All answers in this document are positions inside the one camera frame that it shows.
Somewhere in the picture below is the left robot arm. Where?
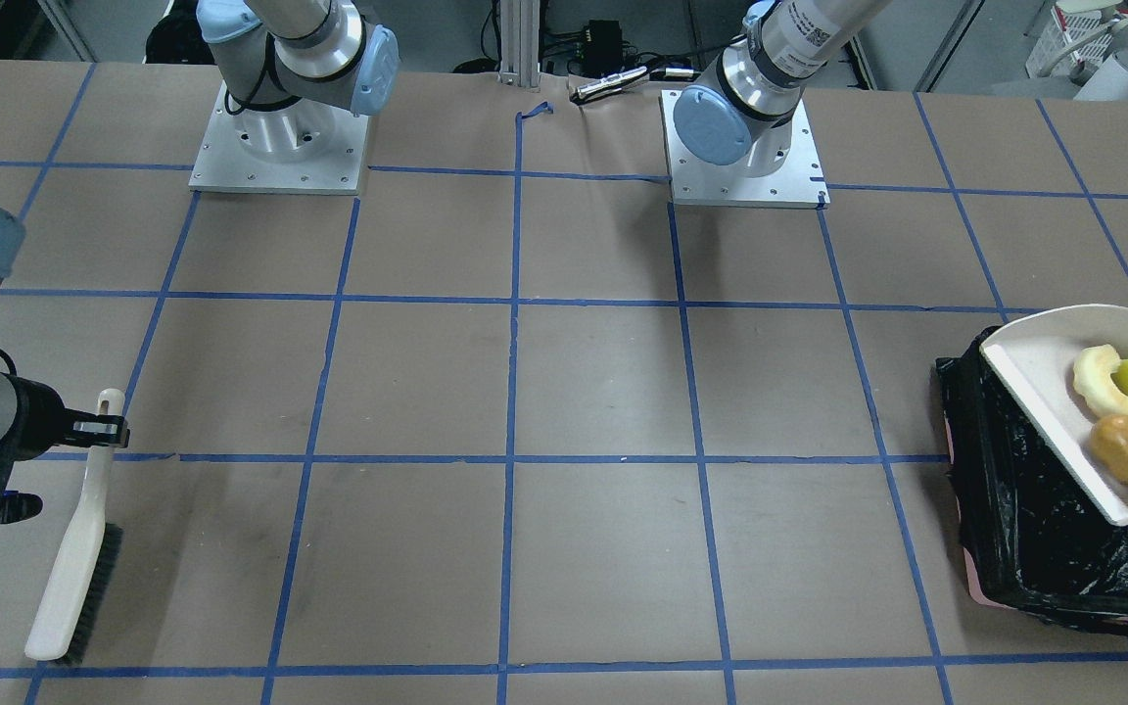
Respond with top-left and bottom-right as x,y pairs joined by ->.
672,1 -> 887,175

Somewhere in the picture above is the pale melon slice toy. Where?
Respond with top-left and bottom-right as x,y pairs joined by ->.
1070,344 -> 1128,418

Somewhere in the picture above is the cream hand brush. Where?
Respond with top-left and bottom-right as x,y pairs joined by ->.
25,388 -> 125,666

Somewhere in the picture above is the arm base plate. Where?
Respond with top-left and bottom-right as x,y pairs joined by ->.
661,90 -> 831,210
188,83 -> 373,196

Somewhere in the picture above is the aluminium frame post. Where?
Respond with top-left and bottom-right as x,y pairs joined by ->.
496,0 -> 541,92

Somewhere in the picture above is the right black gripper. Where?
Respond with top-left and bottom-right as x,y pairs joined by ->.
6,374 -> 130,459

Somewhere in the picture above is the bin with black bag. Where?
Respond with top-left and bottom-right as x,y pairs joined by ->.
935,329 -> 1128,636

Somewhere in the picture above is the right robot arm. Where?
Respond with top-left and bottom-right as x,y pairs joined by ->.
0,1 -> 400,476

